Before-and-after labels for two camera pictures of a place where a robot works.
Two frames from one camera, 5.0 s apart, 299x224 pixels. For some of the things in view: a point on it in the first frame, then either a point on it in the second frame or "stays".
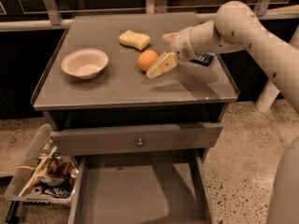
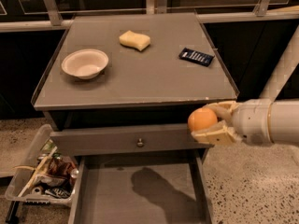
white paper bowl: (84, 63) stays
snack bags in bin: (56, 173) stays
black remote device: (204, 59) stays
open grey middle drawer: (141, 189) stays
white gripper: (182, 45) → (251, 120)
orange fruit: (147, 60) → (201, 119)
